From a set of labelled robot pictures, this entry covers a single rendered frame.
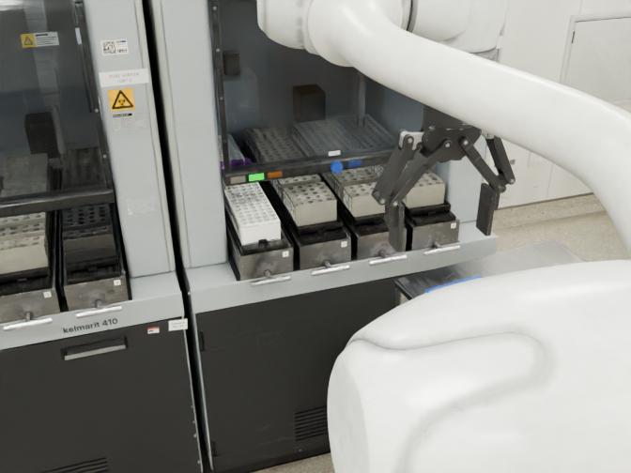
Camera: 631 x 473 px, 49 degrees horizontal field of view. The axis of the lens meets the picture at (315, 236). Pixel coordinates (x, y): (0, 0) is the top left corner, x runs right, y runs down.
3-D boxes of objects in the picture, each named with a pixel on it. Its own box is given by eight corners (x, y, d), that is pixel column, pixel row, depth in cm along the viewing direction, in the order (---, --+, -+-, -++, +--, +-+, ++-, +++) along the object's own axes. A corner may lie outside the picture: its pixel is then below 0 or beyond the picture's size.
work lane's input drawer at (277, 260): (194, 172, 226) (192, 145, 222) (237, 166, 230) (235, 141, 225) (243, 291, 166) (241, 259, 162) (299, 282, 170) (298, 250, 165)
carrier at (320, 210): (334, 217, 181) (334, 196, 178) (337, 220, 179) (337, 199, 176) (292, 223, 178) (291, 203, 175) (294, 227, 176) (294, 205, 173)
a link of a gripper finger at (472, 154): (444, 133, 91) (452, 126, 91) (486, 183, 97) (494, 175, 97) (458, 144, 88) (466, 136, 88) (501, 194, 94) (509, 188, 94)
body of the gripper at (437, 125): (437, 103, 82) (430, 174, 87) (500, 96, 84) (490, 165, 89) (409, 84, 88) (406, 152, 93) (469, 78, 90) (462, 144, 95)
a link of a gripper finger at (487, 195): (481, 183, 96) (485, 182, 97) (475, 226, 100) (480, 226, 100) (492, 191, 94) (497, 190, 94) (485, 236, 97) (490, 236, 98)
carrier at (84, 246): (116, 251, 166) (113, 229, 163) (117, 255, 165) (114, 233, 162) (66, 259, 163) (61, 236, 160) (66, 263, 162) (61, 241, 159)
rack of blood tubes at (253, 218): (219, 198, 195) (218, 177, 191) (253, 192, 197) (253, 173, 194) (241, 250, 170) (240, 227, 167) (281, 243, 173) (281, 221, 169)
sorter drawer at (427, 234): (328, 154, 238) (328, 129, 234) (365, 149, 242) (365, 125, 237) (418, 260, 178) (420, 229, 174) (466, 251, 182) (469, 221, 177)
